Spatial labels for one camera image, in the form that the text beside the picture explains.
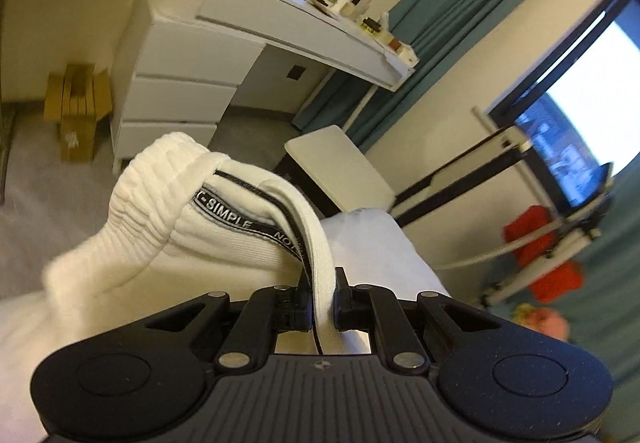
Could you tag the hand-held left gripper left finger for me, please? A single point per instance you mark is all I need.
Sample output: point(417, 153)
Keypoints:
point(304, 304)

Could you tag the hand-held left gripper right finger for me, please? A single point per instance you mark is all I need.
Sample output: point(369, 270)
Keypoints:
point(340, 304)

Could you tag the white ribbed knit garment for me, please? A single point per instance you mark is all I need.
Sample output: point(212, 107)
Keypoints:
point(226, 233)

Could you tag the white clothes drying rack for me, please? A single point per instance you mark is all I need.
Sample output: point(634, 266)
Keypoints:
point(465, 173)

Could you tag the white bed sheet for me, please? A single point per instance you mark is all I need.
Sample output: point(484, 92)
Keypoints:
point(372, 248)

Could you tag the white stool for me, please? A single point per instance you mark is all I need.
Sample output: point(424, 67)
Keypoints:
point(340, 168)

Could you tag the red cloth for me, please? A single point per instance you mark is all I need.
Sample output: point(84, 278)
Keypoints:
point(532, 233)
point(560, 280)

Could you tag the pink and yellow cloth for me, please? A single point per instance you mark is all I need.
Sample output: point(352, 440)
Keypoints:
point(545, 320)

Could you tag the white dresser desk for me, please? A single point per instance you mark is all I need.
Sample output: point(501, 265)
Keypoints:
point(175, 88)

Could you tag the teal curtain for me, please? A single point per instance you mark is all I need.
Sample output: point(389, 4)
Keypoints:
point(450, 8)
point(607, 273)

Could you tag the small cardboard box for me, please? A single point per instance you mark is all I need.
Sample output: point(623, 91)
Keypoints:
point(77, 138)

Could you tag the group of toiletry bottles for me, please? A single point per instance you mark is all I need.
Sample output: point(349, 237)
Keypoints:
point(345, 3)

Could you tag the large cardboard box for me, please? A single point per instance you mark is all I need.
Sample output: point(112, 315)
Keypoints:
point(75, 90)

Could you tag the dark framed window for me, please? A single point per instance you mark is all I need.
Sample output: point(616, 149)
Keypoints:
point(585, 88)

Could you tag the black wall socket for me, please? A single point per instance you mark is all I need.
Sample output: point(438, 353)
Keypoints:
point(296, 72)

